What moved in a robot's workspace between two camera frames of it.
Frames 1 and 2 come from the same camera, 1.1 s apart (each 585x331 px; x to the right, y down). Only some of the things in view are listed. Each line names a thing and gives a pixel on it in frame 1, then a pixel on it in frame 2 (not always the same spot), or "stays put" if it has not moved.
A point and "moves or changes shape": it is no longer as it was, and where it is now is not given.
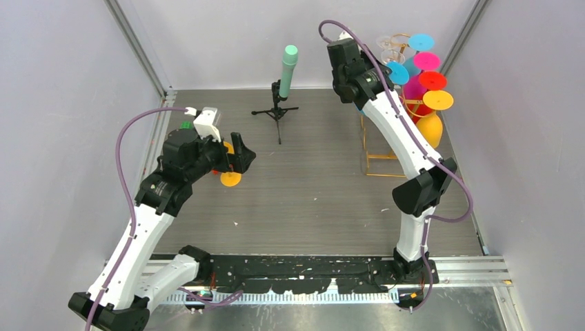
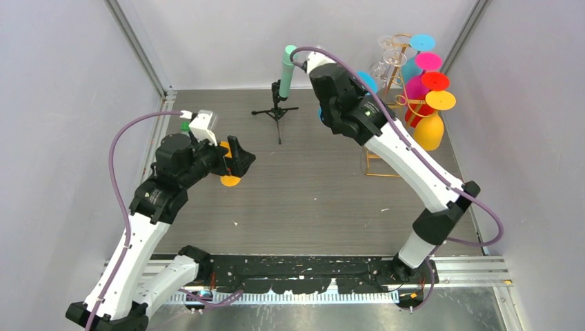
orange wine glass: x=230 y=178 stays put
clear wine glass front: x=391 y=56 stays put
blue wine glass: x=399 y=74 moves or changes shape
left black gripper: x=237 y=162 stays put
